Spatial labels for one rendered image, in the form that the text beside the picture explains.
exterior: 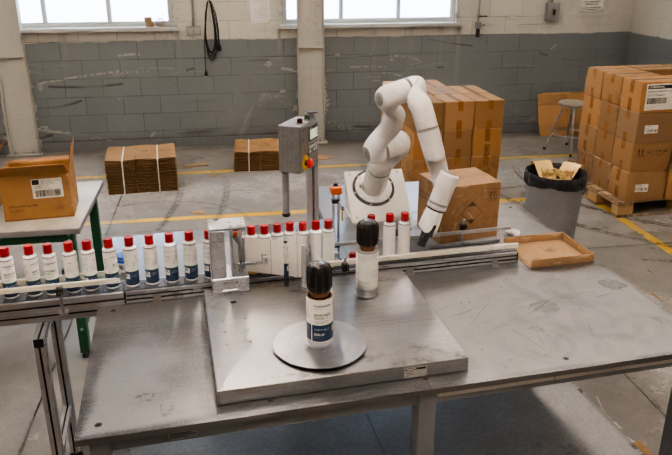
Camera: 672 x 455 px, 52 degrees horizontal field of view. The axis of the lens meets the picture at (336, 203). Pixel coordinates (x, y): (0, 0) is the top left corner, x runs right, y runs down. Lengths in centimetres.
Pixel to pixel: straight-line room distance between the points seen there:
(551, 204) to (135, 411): 360
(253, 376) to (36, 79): 642
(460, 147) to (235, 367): 431
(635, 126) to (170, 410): 473
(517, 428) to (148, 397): 160
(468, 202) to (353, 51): 512
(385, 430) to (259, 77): 561
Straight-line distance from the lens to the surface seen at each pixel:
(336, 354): 226
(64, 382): 324
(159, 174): 665
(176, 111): 811
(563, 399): 338
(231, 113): 810
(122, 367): 242
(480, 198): 321
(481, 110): 622
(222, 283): 267
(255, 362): 226
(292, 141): 268
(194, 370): 235
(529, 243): 333
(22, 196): 394
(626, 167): 621
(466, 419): 316
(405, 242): 292
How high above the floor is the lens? 210
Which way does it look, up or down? 20 degrees down
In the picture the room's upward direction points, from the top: straight up
